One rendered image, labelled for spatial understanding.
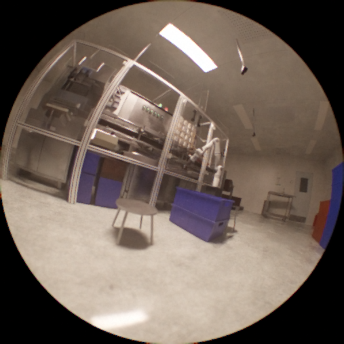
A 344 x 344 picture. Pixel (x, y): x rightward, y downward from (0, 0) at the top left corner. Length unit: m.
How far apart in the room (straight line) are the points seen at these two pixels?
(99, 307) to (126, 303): 0.10
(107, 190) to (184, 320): 1.25
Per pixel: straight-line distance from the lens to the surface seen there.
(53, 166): 1.62
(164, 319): 0.53
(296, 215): 5.92
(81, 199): 1.34
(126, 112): 1.97
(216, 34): 2.31
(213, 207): 1.11
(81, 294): 0.55
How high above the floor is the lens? 0.48
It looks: 4 degrees up
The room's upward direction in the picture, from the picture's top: 15 degrees clockwise
